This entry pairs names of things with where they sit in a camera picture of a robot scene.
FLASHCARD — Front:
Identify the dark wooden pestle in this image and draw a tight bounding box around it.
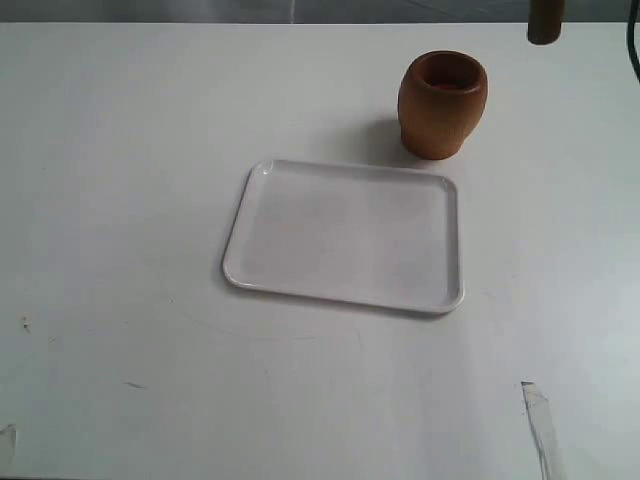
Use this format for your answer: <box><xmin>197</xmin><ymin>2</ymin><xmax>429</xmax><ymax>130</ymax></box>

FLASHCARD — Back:
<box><xmin>527</xmin><ymin>0</ymin><xmax>565</xmax><ymax>46</ymax></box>

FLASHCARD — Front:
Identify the brown wooden mortar cup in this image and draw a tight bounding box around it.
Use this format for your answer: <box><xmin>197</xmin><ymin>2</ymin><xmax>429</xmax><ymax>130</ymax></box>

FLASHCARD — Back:
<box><xmin>397</xmin><ymin>50</ymin><xmax>488</xmax><ymax>160</ymax></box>

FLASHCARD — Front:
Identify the white rectangular plastic tray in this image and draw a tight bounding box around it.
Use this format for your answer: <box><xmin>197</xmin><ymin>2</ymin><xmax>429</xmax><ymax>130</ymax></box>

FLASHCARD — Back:
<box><xmin>221</xmin><ymin>160</ymin><xmax>465</xmax><ymax>315</ymax></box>

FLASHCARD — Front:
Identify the clear tape strip right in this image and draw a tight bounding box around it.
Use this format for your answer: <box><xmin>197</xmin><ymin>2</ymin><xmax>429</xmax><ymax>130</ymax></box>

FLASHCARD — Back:
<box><xmin>521</xmin><ymin>381</ymin><xmax>566</xmax><ymax>480</ymax></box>

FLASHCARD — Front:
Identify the clear tape strip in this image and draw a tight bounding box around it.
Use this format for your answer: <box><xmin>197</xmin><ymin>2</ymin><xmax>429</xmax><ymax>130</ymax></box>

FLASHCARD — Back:
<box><xmin>521</xmin><ymin>381</ymin><xmax>566</xmax><ymax>480</ymax></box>
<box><xmin>0</xmin><ymin>424</ymin><xmax>17</xmax><ymax>469</ymax></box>

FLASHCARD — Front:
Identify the clear tape strip left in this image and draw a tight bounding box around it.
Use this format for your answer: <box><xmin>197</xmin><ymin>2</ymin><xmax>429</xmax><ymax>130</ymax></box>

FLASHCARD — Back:
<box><xmin>0</xmin><ymin>424</ymin><xmax>17</xmax><ymax>469</ymax></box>

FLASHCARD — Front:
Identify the black cable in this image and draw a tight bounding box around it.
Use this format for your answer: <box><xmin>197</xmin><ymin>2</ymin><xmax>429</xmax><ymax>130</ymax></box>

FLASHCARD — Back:
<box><xmin>621</xmin><ymin>0</ymin><xmax>640</xmax><ymax>84</ymax></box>

